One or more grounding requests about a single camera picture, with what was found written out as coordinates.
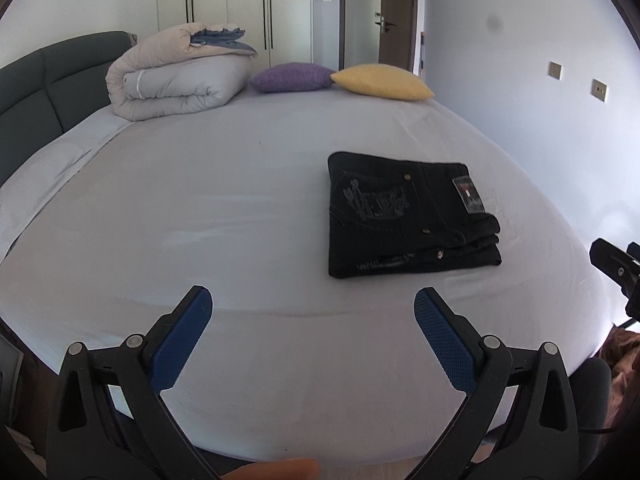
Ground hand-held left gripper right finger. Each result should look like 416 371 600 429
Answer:
413 287 589 480

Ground person's left hand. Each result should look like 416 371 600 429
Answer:
219 458 321 480

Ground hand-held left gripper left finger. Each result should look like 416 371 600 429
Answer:
44 285 221 480

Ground dark grey chair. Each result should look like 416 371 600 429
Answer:
569 357 614 435

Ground black pants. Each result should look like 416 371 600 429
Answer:
327 151 503 280

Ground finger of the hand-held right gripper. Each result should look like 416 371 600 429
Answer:
589 238 640 322

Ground brown cloth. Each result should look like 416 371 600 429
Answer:
597 327 640 442

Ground purple pillow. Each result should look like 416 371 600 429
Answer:
248 62 337 94

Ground yellow pillow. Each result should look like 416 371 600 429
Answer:
329 63 435 101

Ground dark grey padded headboard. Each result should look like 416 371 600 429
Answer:
0 30 139 189

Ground bed with white sheet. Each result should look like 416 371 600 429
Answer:
0 79 622 474

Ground folded beige duvet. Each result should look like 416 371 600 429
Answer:
104 22 260 122

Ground cream wardrobe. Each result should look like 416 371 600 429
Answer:
155 0 314 69

